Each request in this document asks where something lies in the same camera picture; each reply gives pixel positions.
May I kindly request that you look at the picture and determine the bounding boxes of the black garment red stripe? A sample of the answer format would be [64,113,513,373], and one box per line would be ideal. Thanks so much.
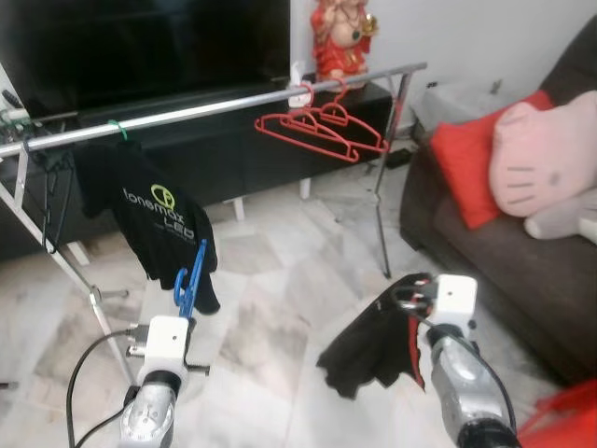
[317,273,436,401]

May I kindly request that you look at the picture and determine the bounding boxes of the blue plastic hanger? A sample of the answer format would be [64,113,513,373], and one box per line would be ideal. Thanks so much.
[174,240,209,324]

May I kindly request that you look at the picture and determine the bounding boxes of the red plastic hanger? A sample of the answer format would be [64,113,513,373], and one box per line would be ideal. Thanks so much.
[308,77,392,156]
[254,82,361,165]

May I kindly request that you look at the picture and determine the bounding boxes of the dark plastic hanger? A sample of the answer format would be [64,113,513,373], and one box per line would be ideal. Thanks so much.
[23,140,76,254]

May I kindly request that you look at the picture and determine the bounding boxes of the dark grey fabric sofa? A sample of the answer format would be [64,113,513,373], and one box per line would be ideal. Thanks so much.
[401,19,597,385]

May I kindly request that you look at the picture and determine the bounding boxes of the red cushion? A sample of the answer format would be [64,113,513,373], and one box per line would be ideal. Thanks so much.
[429,91,557,232]

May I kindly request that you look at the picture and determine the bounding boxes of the grey Totoro plush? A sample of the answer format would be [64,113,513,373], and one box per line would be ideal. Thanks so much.
[522,187,597,243]

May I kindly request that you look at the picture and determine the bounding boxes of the pink cat face cushion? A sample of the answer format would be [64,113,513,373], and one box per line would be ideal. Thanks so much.
[490,91,597,221]

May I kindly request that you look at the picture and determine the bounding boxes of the red plastic stool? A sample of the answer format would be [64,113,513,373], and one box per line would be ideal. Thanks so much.
[518,378,597,448]

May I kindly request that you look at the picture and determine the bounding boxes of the side table white lace cloth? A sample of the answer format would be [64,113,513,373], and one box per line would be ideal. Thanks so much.
[410,79,510,156]

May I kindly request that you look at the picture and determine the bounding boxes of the white pink tissue box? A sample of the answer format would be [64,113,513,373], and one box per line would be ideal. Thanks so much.
[287,61,319,109]

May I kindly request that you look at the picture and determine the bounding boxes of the red robed deity statue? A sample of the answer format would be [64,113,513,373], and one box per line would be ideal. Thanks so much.
[311,0,380,81]

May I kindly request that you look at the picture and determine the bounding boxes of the black fonemax T-shirt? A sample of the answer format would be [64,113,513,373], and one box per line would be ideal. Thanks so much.
[75,138,223,316]

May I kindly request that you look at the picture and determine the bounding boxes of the silver metal clothes rack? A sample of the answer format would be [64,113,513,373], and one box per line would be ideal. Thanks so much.
[0,63,428,385]

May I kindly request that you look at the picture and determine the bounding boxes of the black flat screen television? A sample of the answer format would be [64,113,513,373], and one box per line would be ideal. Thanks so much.
[0,0,293,119]

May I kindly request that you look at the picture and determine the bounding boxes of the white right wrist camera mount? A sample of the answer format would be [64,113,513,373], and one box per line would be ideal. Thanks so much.
[434,273,479,329]

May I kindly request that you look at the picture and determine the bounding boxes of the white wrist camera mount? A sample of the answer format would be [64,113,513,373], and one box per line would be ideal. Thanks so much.
[131,315,193,389]
[434,273,479,329]

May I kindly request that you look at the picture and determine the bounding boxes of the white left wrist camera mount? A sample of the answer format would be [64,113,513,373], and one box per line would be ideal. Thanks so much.
[131,315,193,389]

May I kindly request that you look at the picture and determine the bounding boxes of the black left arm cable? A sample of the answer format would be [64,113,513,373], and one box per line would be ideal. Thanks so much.
[65,329,141,448]

